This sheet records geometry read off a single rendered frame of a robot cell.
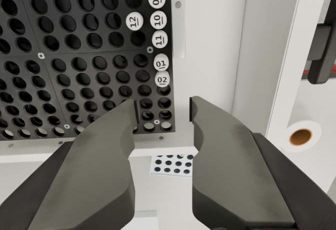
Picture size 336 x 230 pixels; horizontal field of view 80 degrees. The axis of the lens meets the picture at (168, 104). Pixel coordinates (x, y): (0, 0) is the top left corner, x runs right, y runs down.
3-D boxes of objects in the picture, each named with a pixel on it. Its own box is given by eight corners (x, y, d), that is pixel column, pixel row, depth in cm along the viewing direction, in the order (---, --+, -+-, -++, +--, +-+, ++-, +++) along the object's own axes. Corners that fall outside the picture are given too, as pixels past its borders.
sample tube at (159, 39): (166, 23, 19) (167, 31, 15) (167, 36, 20) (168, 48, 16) (153, 24, 19) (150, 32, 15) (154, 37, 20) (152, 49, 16)
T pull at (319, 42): (348, -12, 15) (363, -13, 14) (317, 80, 19) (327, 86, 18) (299, -10, 15) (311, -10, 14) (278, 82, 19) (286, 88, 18)
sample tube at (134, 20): (146, 7, 19) (141, 12, 15) (147, 22, 19) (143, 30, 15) (132, 8, 19) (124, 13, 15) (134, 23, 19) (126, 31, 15)
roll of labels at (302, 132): (315, 116, 37) (331, 129, 34) (288, 143, 40) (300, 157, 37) (287, 102, 36) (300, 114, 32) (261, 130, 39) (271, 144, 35)
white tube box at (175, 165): (217, 134, 39) (222, 147, 36) (208, 165, 43) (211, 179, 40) (154, 127, 38) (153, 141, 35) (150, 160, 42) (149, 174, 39)
